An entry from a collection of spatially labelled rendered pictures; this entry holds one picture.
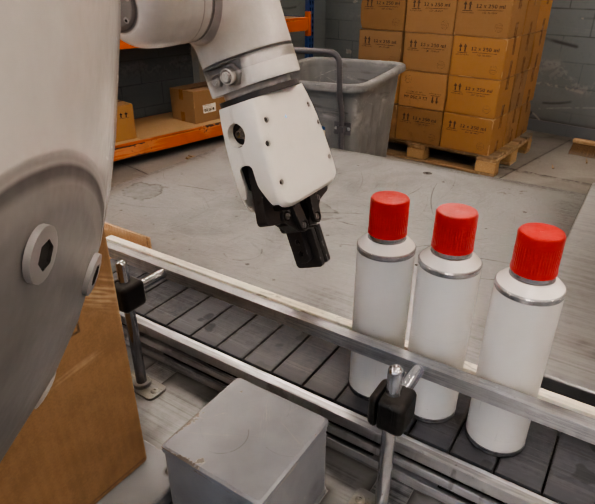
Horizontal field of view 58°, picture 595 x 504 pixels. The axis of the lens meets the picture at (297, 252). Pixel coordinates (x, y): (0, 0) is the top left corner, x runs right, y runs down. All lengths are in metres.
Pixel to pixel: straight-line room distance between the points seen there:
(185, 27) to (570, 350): 0.51
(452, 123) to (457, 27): 0.62
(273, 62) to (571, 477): 0.43
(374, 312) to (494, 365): 0.11
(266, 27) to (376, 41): 3.70
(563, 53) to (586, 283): 4.45
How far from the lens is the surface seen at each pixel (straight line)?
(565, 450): 0.55
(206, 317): 0.66
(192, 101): 4.42
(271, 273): 0.85
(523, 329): 0.44
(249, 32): 0.47
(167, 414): 0.62
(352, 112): 2.63
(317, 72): 3.45
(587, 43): 5.14
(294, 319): 0.51
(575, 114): 5.22
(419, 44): 4.01
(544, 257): 0.42
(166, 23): 0.43
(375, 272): 0.46
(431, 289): 0.45
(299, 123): 0.50
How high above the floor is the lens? 1.25
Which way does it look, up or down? 28 degrees down
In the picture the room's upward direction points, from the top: straight up
